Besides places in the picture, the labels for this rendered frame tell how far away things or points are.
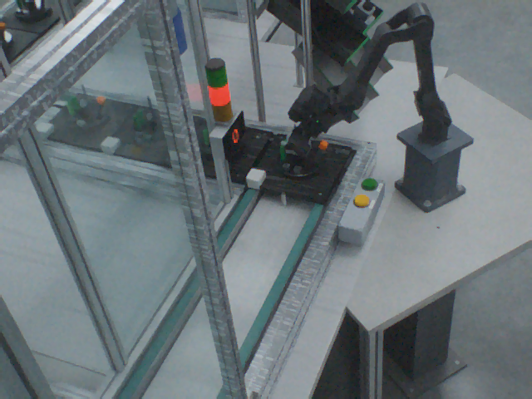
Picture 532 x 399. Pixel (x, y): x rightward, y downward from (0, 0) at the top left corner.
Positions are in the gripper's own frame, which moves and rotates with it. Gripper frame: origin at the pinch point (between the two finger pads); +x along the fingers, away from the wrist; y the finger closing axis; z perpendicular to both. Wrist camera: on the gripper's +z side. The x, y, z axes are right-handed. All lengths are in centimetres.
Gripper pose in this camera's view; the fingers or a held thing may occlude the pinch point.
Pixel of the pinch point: (296, 135)
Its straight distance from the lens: 200.9
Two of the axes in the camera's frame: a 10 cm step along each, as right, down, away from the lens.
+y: -4.0, 6.6, -6.3
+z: -6.9, -6.7, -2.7
